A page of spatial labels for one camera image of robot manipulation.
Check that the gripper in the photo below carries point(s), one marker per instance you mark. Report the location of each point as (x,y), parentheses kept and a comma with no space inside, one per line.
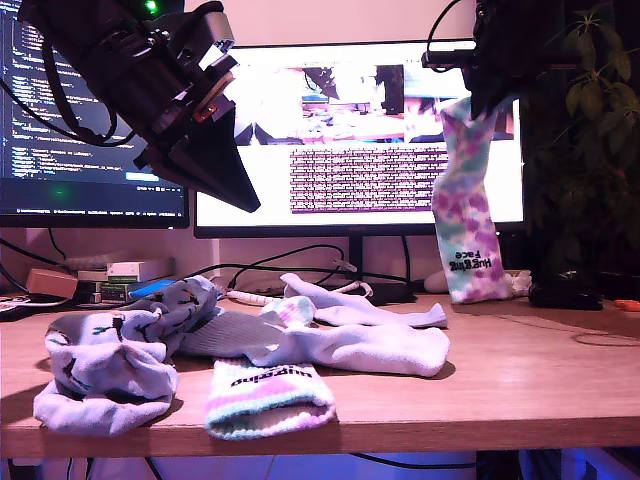
(160,100)

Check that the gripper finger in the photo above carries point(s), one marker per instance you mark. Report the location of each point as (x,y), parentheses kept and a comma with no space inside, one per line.
(505,87)
(479,95)

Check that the pastel tie-dye sock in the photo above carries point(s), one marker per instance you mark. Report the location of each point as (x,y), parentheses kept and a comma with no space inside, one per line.
(465,210)
(265,400)

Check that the pale blue bird-print sock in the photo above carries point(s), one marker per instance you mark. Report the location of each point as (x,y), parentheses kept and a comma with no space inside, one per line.
(185,300)
(110,410)

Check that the plain white sock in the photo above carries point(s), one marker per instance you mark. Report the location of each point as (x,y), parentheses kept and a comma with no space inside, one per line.
(360,347)
(350,305)

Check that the bright screen monitor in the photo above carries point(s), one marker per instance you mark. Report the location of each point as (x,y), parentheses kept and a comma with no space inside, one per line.
(272,175)

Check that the green potted plant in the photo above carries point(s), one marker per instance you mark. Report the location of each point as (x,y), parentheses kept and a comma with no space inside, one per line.
(585,150)

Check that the dark code monitor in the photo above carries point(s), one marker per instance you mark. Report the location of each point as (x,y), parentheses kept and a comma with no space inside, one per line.
(100,200)

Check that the grey flat box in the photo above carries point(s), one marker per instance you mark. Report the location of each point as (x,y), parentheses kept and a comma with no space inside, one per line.
(157,268)

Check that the blue pouch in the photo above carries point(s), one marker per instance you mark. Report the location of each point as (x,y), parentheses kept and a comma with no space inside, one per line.
(150,289)

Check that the white box with green label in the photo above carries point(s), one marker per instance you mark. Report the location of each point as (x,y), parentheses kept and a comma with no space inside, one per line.
(122,272)

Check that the stack of small boxes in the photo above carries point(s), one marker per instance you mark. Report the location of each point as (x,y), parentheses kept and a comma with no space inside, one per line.
(102,292)

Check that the small white connector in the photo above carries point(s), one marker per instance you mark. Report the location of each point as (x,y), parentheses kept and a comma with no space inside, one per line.
(345,265)

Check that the white game controller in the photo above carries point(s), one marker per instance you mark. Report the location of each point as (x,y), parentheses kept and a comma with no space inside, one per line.
(517,282)

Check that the white rounded object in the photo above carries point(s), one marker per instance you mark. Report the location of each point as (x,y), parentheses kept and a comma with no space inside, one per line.
(435,282)

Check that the small tan box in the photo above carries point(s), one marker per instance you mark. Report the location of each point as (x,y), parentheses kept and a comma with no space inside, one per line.
(50,284)

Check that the black flat case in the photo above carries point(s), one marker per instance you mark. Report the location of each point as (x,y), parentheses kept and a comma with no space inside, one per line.
(565,299)

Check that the dark printed mat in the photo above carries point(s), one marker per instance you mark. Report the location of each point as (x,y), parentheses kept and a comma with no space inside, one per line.
(20,309)

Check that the small orange object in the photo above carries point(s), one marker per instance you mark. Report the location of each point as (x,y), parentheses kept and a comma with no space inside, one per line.
(627,305)

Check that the arm camera box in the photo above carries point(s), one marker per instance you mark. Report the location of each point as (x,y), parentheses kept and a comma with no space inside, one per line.
(217,30)
(447,57)

